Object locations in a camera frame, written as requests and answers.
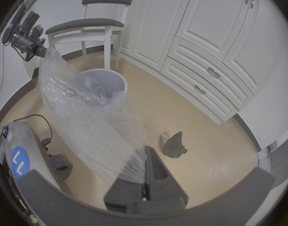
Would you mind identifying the white wardrobe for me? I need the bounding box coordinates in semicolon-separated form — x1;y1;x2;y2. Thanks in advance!
113;0;282;126

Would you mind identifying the white trash bin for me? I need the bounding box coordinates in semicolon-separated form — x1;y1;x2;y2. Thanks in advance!
80;68;128;105

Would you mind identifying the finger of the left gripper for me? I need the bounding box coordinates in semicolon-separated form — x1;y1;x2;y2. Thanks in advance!
35;46;50;58

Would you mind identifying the white paper scrap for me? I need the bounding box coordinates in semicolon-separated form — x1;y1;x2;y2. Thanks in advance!
161;134;171;148

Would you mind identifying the crumpled black plastic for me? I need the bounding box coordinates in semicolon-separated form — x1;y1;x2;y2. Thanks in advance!
163;131;188;159

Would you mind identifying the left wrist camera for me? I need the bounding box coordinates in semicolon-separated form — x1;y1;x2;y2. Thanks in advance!
32;25;43;40

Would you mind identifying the black cable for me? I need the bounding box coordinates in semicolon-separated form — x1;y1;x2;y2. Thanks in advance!
12;114;52;142

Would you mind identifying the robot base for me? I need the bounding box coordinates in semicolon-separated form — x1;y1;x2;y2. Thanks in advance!
0;121;74;221

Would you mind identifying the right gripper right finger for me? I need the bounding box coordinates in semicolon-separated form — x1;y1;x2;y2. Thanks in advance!
144;146;189;209

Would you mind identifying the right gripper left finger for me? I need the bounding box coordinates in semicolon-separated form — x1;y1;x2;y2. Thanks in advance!
104;147;147;212

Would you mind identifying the clear plastic bag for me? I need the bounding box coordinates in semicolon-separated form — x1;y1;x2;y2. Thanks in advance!
39;47;149;185

